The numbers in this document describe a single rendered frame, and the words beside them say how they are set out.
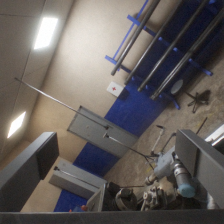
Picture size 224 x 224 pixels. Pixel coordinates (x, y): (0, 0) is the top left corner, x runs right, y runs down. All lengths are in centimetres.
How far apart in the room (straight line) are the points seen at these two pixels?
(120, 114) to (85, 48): 209
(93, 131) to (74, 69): 206
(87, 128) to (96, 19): 309
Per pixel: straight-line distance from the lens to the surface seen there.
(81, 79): 449
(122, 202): 202
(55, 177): 547
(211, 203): 101
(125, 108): 465
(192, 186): 117
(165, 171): 162
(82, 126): 515
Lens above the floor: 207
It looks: 10 degrees down
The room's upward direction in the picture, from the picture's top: 60 degrees counter-clockwise
